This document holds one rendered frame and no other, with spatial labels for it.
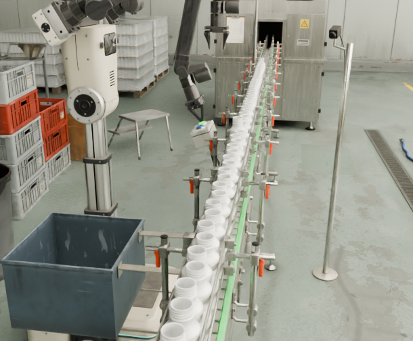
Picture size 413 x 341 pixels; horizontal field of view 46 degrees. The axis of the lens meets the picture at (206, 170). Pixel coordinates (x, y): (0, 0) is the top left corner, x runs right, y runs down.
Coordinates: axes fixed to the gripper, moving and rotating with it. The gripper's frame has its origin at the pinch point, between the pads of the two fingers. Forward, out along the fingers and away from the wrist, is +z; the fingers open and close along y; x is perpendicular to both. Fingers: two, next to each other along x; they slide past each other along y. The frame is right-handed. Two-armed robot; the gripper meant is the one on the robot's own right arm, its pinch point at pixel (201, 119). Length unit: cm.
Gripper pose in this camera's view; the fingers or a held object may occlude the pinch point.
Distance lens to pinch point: 204.4
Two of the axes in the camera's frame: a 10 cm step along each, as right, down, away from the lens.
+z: 3.3, 9.0, 2.8
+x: -9.3, 2.6, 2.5
